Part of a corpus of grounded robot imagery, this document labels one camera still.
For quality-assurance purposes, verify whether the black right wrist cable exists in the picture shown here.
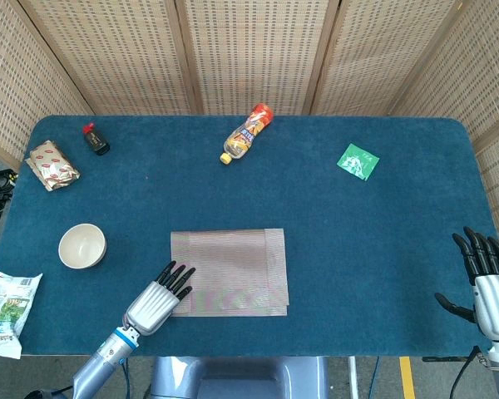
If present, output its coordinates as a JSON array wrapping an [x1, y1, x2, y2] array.
[[448, 345, 482, 399]]

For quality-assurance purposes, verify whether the blue-grey robot torso base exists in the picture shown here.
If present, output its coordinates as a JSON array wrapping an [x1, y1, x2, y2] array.
[[145, 356, 329, 399]]

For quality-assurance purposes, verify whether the blue cable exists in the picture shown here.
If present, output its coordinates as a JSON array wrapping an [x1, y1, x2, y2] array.
[[368, 356, 382, 399], [118, 356, 131, 399]]

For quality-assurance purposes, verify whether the small black bottle red cap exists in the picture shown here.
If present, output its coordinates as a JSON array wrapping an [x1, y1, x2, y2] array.
[[82, 122, 111, 157]]

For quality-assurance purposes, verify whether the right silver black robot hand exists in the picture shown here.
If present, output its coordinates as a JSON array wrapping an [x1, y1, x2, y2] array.
[[434, 226, 499, 344]]

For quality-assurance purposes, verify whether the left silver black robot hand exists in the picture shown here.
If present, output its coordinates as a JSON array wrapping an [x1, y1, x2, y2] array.
[[124, 260, 196, 337]]

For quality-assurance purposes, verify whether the white table leg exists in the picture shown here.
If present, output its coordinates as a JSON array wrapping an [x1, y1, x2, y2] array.
[[347, 356, 360, 399]]

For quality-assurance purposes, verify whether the plastic bottle orange label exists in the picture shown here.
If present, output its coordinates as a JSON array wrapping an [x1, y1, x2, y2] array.
[[220, 103, 274, 165]]

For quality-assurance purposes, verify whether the white bowl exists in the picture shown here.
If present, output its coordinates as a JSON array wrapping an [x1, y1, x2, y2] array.
[[57, 223, 107, 270]]

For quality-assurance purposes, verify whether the blue felt table cover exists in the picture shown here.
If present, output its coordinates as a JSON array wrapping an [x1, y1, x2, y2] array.
[[0, 115, 499, 358]]

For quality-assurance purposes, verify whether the green tea sachet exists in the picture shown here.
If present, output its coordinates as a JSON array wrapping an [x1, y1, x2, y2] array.
[[336, 143, 381, 182]]

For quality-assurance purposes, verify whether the grey woven placemat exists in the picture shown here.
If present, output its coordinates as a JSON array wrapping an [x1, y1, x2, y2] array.
[[170, 227, 291, 318]]

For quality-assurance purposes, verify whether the white green snack bag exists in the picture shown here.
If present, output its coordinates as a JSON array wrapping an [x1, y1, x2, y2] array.
[[0, 272, 43, 360]]

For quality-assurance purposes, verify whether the woven bamboo folding screen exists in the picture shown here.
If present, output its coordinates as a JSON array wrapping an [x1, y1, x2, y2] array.
[[0, 0, 499, 271]]

